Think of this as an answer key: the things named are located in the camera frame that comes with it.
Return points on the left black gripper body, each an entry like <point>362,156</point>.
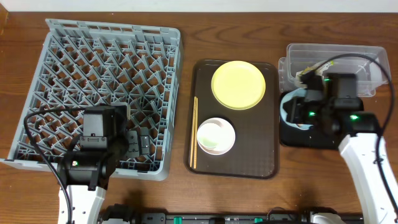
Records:
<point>137,144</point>

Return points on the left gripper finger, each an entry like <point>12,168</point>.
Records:
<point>133,150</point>
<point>144,140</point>

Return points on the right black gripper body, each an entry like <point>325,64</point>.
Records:
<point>298,112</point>

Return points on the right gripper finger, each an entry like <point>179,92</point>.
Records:
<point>298,117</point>
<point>296,105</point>

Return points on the white tissue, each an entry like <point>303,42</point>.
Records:
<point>298,83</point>

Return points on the green snack wrapper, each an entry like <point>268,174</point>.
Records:
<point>322,66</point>

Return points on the pale green cup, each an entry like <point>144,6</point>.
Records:
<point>208,135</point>

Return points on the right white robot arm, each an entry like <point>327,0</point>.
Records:
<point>364,152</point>

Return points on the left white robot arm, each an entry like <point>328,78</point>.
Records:
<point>92,157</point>

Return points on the black waste tray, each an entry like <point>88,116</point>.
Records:
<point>304,135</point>

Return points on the grey plastic dishwasher rack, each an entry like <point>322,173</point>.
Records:
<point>95,63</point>

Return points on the dark brown serving tray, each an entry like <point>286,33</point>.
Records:
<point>255,152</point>

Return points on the yellow round plate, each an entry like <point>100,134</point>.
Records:
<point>238,85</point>

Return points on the left wooden chopstick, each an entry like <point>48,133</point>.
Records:
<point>193,129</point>

